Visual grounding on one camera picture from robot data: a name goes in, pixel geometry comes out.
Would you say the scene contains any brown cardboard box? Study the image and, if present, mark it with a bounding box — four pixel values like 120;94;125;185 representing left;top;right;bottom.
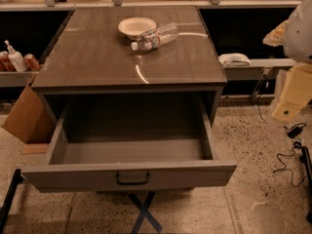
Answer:
2;74;56;144

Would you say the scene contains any clear plastic water bottle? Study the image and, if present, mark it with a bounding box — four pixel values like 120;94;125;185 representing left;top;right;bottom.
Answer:
131;22;178;52

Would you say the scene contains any grey shelf right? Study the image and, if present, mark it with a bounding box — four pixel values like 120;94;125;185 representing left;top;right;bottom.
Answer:
224;58;294;81

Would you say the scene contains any white pump bottle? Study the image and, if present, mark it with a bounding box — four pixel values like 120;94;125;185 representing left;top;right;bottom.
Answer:
5;40;27;72

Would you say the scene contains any black cable on floor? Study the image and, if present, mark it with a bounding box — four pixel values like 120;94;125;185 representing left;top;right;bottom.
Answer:
272;140;308;188

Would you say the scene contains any black robot base post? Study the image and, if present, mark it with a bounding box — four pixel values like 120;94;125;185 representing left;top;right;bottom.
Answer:
300;146;312;224

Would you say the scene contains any grey drawer cabinet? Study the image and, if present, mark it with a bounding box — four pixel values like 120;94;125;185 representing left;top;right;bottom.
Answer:
32;6;226;121

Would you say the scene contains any white paper bowl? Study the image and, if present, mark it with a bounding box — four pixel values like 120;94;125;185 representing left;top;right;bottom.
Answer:
118;18;156;40

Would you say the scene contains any grey top drawer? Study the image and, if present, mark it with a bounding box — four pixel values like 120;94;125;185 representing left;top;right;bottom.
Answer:
22;96;237;192

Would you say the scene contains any folded white cloth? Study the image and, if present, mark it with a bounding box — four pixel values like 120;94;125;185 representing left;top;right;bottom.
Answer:
218;53;251;66

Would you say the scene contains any black power adapter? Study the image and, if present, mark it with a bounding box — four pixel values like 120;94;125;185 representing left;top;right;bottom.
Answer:
284;123;306;138

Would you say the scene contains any red can at edge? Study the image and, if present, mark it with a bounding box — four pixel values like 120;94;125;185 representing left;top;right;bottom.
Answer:
0;51;15;72

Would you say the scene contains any grey shelf left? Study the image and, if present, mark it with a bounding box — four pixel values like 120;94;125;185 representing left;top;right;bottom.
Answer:
0;71;36;88

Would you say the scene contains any grey shelf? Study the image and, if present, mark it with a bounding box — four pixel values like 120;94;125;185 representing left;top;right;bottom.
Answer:
224;58;294;81
0;71;36;88

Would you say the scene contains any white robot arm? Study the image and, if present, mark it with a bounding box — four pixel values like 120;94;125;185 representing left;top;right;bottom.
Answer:
263;0;312;122

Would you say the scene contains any black bar left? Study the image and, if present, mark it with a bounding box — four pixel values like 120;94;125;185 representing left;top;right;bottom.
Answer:
0;169;23;234

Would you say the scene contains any red soda can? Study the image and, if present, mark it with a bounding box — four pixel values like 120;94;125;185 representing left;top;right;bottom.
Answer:
24;54;41;71

